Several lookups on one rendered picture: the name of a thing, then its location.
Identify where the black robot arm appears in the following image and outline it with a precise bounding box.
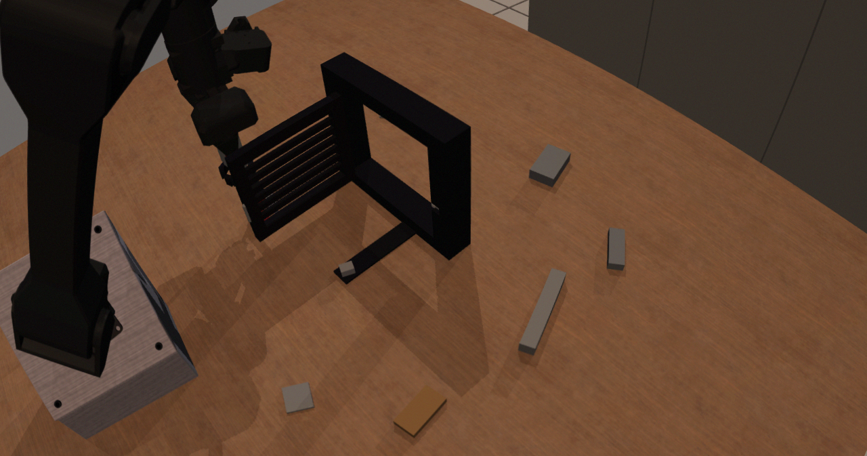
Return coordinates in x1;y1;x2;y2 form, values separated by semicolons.
0;0;272;377

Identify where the grey rectangular bar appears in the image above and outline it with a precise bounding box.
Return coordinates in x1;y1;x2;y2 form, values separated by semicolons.
518;268;566;356

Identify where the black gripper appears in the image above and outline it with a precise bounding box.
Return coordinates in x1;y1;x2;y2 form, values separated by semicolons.
164;21;258;156

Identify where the tan flat rectangular block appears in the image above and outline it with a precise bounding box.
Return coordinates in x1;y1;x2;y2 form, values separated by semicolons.
394;385;447;438

